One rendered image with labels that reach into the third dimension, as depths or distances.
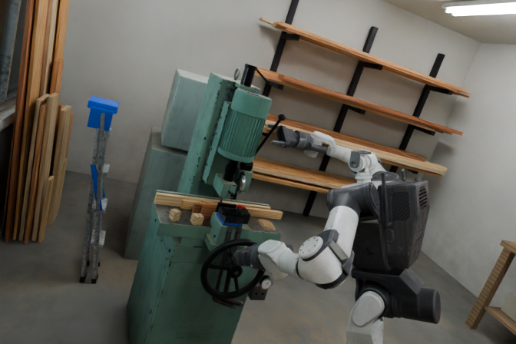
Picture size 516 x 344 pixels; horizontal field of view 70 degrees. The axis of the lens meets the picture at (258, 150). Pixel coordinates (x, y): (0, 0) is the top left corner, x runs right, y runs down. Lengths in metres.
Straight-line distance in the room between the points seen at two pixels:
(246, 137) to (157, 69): 2.44
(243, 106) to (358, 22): 3.06
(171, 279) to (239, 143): 0.68
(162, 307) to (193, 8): 2.92
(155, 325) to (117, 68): 2.70
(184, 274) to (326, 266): 0.90
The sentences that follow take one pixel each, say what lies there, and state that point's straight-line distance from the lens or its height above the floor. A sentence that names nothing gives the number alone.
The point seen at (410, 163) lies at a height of 1.08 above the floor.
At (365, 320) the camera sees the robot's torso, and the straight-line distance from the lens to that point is 1.52.
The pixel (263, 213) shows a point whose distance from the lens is 1.95.
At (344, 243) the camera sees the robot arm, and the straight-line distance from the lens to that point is 1.07.
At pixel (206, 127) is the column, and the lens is 1.88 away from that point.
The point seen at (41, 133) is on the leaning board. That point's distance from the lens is 2.76.
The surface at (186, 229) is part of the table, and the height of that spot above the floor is 0.88.
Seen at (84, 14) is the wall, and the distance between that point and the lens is 4.01.
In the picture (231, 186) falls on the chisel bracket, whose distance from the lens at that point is 1.76.
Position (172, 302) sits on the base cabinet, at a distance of 1.88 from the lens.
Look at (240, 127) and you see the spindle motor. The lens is 1.65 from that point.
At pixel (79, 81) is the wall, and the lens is 4.07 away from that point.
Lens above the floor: 1.65
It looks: 13 degrees down
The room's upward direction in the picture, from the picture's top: 18 degrees clockwise
